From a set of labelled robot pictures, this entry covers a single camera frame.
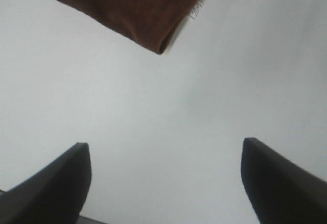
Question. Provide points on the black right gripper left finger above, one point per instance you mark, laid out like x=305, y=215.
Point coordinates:
x=56, y=194

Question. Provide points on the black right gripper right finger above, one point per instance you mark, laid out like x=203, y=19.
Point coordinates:
x=279, y=190

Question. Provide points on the brown towel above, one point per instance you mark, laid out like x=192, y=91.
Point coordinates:
x=149, y=23

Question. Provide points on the white towel label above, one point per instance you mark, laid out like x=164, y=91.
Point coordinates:
x=194, y=12

